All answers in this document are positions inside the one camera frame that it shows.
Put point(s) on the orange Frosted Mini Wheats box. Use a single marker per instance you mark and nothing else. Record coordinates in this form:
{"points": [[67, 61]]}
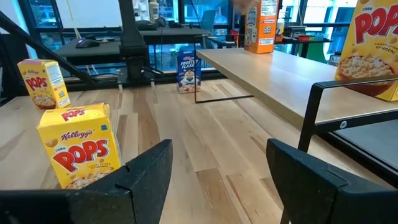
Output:
{"points": [[261, 34]]}

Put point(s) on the large black-framed window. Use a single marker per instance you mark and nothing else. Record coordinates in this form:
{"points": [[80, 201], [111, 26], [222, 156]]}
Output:
{"points": [[46, 15]]}

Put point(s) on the wooden shelf with black frame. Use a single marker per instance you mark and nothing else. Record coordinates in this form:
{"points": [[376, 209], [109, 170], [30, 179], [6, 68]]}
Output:
{"points": [[280, 77]]}

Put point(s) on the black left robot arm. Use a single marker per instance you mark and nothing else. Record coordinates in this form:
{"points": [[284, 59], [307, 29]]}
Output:
{"points": [[130, 31]]}

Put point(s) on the black computer mouse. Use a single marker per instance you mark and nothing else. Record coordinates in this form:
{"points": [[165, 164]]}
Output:
{"points": [[87, 43]]}

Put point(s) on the gray desk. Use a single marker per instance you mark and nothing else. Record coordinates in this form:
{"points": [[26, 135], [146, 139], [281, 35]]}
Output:
{"points": [[102, 49]]}

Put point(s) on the blue Frosted Flakes box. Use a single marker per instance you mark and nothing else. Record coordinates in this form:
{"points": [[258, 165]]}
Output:
{"points": [[188, 74], [245, 5]]}

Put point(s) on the yellow Corn Pops box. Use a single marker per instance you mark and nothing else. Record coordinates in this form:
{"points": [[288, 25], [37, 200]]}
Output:
{"points": [[43, 84], [77, 146], [370, 37]]}

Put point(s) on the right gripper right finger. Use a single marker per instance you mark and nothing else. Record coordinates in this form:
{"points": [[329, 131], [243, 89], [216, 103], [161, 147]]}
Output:
{"points": [[326, 199]]}

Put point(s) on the white bottle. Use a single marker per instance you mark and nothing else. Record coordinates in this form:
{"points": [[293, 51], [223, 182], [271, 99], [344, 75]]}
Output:
{"points": [[154, 9]]}

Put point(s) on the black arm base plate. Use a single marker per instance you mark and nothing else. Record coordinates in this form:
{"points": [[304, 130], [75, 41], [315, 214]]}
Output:
{"points": [[124, 77]]}

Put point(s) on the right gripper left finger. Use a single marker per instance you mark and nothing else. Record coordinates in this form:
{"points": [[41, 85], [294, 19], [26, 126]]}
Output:
{"points": [[124, 199]]}

